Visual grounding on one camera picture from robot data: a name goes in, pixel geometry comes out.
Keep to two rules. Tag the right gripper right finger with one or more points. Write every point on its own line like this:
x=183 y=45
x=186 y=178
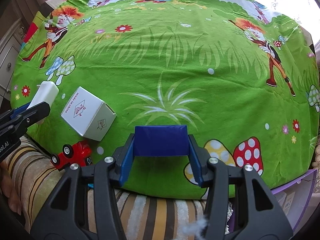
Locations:
x=257 y=212

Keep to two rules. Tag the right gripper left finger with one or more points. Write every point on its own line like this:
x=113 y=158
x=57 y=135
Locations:
x=64 y=215

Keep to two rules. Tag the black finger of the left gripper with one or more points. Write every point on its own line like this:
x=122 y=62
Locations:
x=15 y=122

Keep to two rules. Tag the white plastic bottle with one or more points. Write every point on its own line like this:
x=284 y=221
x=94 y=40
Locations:
x=47 y=92

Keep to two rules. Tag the dark blue box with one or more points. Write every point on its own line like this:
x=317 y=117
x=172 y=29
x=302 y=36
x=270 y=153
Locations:
x=161 y=141

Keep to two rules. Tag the purple cardboard storage box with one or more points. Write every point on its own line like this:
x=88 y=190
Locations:
x=297 y=199

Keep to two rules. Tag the red toy car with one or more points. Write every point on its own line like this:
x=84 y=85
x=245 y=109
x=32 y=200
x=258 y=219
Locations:
x=79 y=153

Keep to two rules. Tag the white bedside cabinet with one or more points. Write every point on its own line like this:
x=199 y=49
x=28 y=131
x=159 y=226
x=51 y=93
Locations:
x=11 y=43

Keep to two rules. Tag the white box with logo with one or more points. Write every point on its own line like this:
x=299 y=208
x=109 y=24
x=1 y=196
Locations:
x=88 y=115

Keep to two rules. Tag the green cartoon bed sheet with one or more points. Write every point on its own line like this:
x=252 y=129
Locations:
x=241 y=77

